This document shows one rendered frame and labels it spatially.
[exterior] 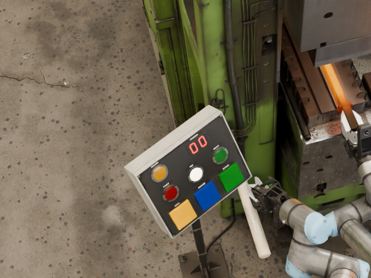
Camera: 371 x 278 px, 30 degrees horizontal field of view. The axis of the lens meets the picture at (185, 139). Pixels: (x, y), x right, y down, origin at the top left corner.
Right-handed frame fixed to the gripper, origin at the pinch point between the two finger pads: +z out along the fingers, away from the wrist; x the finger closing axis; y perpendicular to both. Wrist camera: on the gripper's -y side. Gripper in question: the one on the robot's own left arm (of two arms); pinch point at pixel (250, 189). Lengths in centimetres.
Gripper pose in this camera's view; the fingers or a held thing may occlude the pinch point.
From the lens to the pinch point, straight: 216.6
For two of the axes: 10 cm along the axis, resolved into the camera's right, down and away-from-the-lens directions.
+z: -4.9, -3.1, 8.2
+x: -7.9, 5.6, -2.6
